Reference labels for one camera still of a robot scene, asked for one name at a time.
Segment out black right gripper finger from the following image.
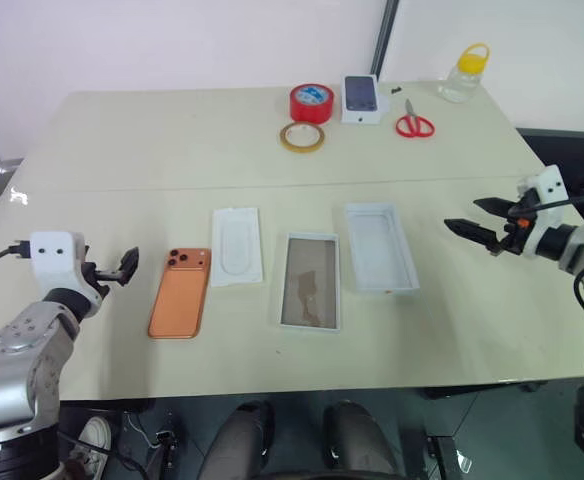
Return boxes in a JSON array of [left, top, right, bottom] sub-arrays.
[[443, 218, 501, 254], [472, 197, 516, 218]]

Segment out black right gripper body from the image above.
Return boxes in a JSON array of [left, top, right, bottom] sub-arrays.
[[489, 197, 541, 257]]

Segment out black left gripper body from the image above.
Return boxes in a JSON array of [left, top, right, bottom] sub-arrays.
[[79, 259, 124, 301]]

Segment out orange smartphone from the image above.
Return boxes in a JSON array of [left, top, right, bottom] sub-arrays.
[[146, 247, 213, 341]]

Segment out white box lid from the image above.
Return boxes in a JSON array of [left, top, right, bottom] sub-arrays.
[[344, 201, 421, 295]]

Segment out white paper insert tray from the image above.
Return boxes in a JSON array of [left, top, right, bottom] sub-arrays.
[[210, 206, 265, 289]]

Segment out white phone box base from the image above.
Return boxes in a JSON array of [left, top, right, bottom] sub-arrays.
[[278, 231, 342, 335]]

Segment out phone box with dark print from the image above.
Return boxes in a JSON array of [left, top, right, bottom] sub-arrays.
[[340, 74, 391, 126]]

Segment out dark chair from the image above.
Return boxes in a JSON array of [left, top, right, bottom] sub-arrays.
[[515, 127, 584, 227]]

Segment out clear jar with yellow lid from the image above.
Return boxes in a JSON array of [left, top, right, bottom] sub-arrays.
[[438, 42, 491, 104]]

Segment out black table support bar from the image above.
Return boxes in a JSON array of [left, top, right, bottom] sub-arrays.
[[416, 380, 549, 401]]

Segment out white shoe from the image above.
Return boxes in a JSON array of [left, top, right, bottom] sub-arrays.
[[77, 414, 113, 479]]

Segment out yellow clear tape roll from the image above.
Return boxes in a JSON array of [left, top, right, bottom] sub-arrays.
[[278, 121, 327, 152]]

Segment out dark grey rounded shape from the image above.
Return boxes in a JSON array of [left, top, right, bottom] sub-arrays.
[[198, 399, 277, 480], [321, 399, 399, 480]]

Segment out red tape roll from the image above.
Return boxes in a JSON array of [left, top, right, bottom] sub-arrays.
[[289, 83, 335, 124]]

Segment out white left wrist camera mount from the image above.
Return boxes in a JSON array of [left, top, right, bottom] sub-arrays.
[[28, 230, 104, 314]]

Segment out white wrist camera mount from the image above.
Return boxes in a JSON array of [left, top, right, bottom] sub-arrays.
[[28, 230, 104, 314], [515, 166, 566, 259]]

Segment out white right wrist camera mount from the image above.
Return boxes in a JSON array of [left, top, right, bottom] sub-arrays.
[[515, 166, 566, 259]]

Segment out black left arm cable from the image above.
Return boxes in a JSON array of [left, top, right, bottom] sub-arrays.
[[0, 239, 32, 275]]

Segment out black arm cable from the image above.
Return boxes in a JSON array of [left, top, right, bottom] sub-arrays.
[[0, 239, 32, 275], [506, 192, 584, 314]]

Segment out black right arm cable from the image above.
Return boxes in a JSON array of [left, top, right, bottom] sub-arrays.
[[506, 192, 584, 314]]

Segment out red handled scissors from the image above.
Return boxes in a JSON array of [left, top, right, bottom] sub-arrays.
[[395, 98, 437, 139]]

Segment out thin white wire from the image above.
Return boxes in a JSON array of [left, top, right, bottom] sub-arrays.
[[121, 412, 159, 452]]

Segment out black vertical post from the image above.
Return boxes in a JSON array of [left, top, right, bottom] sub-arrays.
[[369, 0, 401, 82]]

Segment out black metal floor bracket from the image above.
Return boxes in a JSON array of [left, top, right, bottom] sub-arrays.
[[424, 433, 474, 477]]

